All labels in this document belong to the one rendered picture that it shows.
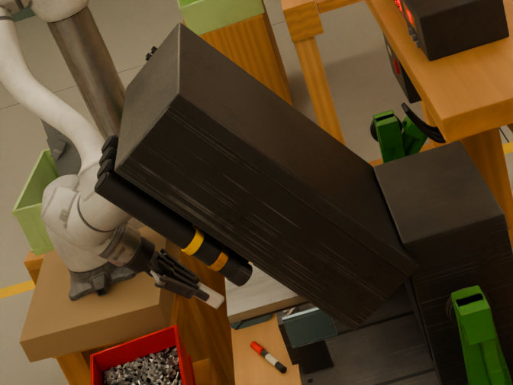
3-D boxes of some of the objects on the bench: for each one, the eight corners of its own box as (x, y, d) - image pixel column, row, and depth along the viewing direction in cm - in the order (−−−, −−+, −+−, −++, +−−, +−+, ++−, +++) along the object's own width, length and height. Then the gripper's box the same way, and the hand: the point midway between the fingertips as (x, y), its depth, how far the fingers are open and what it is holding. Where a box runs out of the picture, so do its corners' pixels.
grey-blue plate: (301, 374, 195) (282, 321, 188) (300, 368, 197) (281, 315, 190) (346, 362, 194) (328, 308, 188) (344, 356, 196) (327, 302, 189)
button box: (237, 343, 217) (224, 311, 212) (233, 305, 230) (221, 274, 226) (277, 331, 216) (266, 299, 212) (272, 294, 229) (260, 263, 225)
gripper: (123, 247, 213) (210, 298, 221) (120, 279, 202) (211, 331, 209) (142, 223, 211) (229, 275, 219) (140, 253, 199) (231, 308, 207)
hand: (208, 295), depth 213 cm, fingers closed
